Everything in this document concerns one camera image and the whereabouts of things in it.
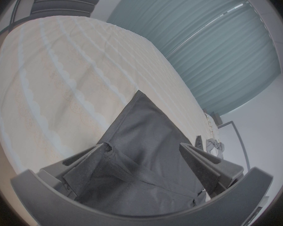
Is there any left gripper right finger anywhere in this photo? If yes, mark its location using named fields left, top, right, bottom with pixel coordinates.
left=179, top=143, right=245, bottom=199

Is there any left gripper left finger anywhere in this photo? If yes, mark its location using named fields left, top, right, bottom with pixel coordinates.
left=39, top=143, right=105, bottom=197

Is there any black T-shirt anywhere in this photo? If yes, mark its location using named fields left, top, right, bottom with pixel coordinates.
left=62, top=90, right=211, bottom=216

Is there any pile of clothes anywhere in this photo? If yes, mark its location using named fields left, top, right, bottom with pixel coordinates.
left=206, top=138, right=225, bottom=159

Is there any bed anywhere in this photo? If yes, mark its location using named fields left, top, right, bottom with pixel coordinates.
left=0, top=16, right=250, bottom=174

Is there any white printed pillow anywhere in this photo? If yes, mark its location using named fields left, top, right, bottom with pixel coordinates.
left=204, top=112, right=221, bottom=141

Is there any grey bedside table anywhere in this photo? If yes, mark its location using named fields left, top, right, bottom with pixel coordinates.
left=203, top=108, right=223, bottom=126

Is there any black chest of drawers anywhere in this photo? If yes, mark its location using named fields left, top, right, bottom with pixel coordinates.
left=29, top=0, right=100, bottom=17

